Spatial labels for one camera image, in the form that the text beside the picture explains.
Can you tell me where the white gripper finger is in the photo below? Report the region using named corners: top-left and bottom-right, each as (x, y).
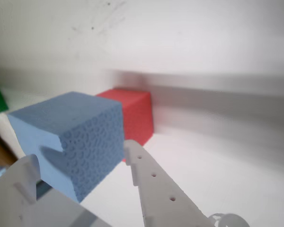
top-left (0, 153), bottom-right (42, 227)
top-left (124, 139), bottom-right (213, 227)

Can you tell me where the blue foam cube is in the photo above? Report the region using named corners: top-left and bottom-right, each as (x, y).
top-left (7, 91), bottom-right (124, 203)

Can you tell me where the red foam cube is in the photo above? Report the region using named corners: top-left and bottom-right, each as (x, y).
top-left (94, 88), bottom-right (155, 164)

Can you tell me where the brown cardboard piece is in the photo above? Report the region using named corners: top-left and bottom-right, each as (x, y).
top-left (0, 125), bottom-right (16, 166)

